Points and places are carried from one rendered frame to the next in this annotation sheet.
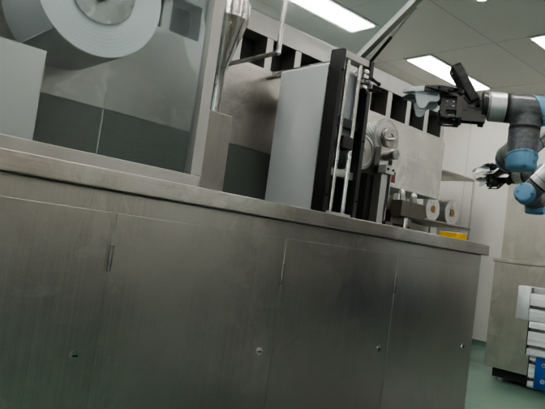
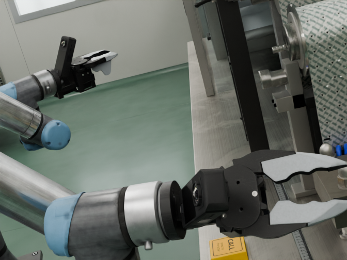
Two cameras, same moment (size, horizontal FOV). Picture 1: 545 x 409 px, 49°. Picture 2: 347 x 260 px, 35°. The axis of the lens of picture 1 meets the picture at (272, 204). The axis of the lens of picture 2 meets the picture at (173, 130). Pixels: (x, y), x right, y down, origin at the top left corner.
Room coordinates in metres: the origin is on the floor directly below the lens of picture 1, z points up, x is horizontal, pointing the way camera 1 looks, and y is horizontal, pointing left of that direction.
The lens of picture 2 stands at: (2.83, -1.34, 1.50)
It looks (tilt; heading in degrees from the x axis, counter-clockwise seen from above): 19 degrees down; 137
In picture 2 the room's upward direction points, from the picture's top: 15 degrees counter-clockwise
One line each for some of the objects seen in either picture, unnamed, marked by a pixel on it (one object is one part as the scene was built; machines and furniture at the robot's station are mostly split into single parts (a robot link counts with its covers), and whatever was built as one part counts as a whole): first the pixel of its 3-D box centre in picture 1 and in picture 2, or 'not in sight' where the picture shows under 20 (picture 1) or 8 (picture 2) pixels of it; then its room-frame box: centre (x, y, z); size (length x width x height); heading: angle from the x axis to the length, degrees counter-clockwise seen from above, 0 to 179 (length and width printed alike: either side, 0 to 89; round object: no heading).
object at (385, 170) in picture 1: (382, 188); (293, 129); (2.18, -0.39, 1.05); 0.06 x 0.05 x 0.31; 41
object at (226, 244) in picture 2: (452, 235); (228, 250); (2.16, -0.66, 0.91); 0.07 x 0.07 x 0.02; 41
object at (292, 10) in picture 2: (386, 137); (297, 40); (2.23, -0.39, 1.25); 0.15 x 0.01 x 0.15; 131
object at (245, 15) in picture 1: (227, 11); not in sight; (1.83, 0.22, 1.50); 0.14 x 0.14 x 0.06
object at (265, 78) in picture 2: (394, 154); (265, 79); (2.15, -0.42, 1.18); 0.04 x 0.02 x 0.04; 131
